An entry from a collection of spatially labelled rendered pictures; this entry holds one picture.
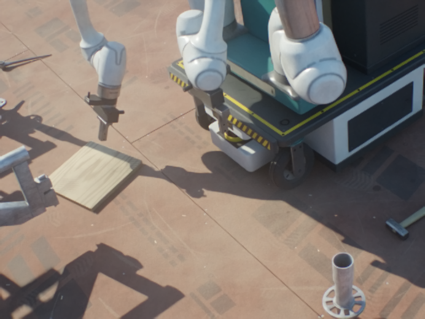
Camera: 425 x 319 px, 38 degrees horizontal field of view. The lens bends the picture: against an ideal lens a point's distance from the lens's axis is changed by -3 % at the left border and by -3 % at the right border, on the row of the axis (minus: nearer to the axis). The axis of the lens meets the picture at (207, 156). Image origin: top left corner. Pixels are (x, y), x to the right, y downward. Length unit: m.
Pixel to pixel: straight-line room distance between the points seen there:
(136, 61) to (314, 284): 1.66
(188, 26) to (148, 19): 1.79
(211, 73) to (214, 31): 0.11
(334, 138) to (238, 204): 0.42
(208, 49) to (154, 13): 1.97
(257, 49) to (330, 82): 0.60
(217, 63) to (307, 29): 0.26
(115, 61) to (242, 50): 0.48
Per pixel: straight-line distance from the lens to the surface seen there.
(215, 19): 1.69
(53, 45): 3.63
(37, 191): 2.23
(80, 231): 2.35
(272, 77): 2.07
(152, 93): 2.94
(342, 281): 1.73
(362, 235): 2.13
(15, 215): 2.25
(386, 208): 2.21
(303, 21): 1.70
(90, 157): 2.63
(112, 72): 2.39
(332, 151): 2.22
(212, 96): 1.92
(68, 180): 2.56
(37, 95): 3.21
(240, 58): 2.24
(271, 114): 2.11
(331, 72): 1.73
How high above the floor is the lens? 1.58
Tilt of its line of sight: 39 degrees down
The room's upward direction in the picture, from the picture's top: 13 degrees counter-clockwise
